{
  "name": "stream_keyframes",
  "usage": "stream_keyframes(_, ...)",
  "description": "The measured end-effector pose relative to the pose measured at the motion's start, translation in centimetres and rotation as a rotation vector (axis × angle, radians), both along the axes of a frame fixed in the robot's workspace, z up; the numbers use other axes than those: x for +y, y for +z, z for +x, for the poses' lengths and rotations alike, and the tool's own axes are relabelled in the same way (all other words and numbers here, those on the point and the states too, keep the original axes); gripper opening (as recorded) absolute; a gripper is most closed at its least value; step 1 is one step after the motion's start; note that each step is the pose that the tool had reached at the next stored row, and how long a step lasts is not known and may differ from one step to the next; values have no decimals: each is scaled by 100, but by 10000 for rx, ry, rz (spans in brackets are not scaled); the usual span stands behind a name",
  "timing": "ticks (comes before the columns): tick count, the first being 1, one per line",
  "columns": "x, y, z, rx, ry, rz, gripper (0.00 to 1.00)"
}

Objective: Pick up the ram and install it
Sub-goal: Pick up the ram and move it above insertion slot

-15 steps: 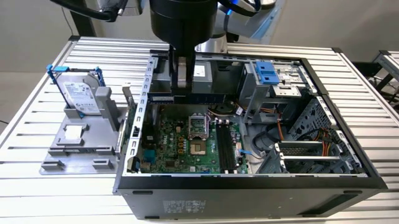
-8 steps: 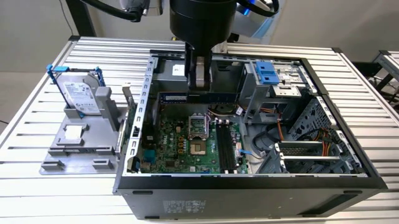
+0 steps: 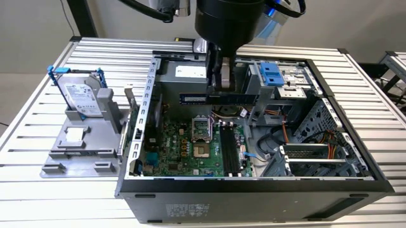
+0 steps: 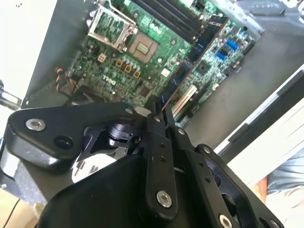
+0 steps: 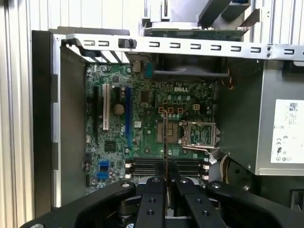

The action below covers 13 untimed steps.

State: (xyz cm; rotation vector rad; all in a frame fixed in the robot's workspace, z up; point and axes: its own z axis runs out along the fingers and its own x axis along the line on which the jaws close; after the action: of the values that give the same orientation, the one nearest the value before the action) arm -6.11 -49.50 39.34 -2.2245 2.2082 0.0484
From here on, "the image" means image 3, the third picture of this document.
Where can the round black fan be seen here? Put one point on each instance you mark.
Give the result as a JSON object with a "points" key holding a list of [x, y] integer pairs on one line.
{"points": [[226, 111]]}

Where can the silver CPU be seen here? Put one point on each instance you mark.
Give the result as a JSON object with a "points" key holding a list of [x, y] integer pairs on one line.
{"points": [[73, 135]]}

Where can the CPU socket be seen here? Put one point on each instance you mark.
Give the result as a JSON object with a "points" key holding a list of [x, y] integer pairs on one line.
{"points": [[202, 150]]}

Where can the blue expansion slot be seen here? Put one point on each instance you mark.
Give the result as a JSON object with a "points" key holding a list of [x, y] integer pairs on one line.
{"points": [[152, 159]]}

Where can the hard disk in blue carrier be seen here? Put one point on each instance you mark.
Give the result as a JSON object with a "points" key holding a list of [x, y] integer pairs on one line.
{"points": [[79, 95]]}

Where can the grey metal disk bay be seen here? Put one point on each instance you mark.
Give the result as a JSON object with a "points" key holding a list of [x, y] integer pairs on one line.
{"points": [[316, 161]]}

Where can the black PC case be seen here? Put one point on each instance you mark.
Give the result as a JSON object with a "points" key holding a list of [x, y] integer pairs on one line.
{"points": [[222, 206]]}

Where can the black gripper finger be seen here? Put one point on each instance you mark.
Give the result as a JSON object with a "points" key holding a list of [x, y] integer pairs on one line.
{"points": [[215, 78]]}

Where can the black RAM slot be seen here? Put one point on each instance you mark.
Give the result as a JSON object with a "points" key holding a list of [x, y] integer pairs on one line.
{"points": [[228, 149], [236, 149], [224, 149], [232, 149]]}

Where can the grey parts rack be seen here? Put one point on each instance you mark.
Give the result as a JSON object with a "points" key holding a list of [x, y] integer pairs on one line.
{"points": [[95, 140]]}

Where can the metal slat side table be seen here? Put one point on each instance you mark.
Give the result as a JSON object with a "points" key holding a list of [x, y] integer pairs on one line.
{"points": [[394, 63]]}

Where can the yellow black plug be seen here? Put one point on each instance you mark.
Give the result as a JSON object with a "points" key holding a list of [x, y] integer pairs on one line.
{"points": [[178, 39]]}

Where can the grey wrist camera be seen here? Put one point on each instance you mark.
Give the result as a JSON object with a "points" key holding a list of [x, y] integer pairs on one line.
{"points": [[182, 12]]}

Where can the green motherboard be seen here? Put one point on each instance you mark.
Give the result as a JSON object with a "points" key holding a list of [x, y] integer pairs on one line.
{"points": [[171, 152]]}

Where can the blue RAM stick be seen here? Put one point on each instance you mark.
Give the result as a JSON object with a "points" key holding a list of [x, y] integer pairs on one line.
{"points": [[194, 99]]}

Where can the green graphics card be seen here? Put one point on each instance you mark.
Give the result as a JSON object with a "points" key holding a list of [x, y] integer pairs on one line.
{"points": [[135, 114]]}

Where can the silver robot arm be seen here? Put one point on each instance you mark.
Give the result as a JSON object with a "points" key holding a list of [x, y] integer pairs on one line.
{"points": [[200, 46]]}

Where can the black post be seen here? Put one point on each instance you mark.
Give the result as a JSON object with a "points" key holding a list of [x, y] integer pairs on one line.
{"points": [[83, 19]]}

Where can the blue plastic drive latch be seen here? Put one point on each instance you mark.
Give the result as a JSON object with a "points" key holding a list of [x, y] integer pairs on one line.
{"points": [[270, 73]]}

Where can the grey power supply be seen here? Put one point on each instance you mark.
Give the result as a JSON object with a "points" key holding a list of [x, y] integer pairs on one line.
{"points": [[178, 85]]}

